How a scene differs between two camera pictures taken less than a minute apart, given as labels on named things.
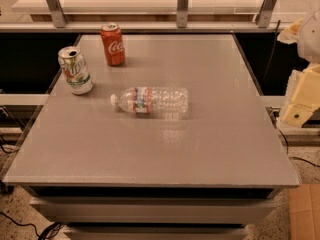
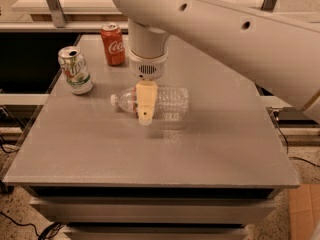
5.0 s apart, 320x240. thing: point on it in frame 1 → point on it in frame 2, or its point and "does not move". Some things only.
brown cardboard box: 304,212 does not move
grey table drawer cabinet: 155,212 does not move
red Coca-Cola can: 113,44 does not move
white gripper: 310,39 → 147,67
